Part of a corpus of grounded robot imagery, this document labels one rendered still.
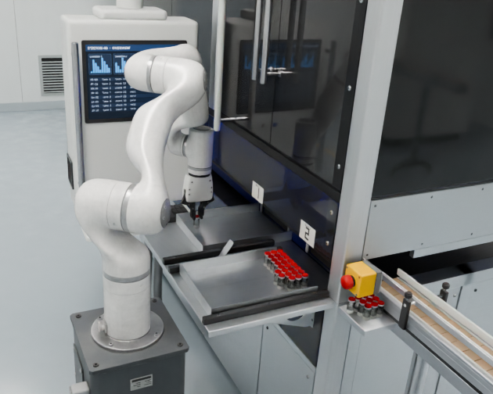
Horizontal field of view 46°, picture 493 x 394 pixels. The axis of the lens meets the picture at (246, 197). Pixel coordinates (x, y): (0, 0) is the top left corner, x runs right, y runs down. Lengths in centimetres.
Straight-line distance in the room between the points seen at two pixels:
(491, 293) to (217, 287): 99
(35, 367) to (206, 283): 133
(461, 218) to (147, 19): 132
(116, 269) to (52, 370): 148
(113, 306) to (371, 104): 82
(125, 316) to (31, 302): 187
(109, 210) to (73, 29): 98
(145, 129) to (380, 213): 69
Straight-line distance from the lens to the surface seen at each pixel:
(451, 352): 158
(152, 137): 146
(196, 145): 194
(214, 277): 180
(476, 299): 217
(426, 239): 184
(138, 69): 158
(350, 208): 159
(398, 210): 171
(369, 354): 196
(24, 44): 683
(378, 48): 148
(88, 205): 141
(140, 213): 136
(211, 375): 279
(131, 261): 144
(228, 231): 208
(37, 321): 320
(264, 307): 165
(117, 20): 225
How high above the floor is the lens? 182
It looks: 23 degrees down
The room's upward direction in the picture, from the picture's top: 4 degrees clockwise
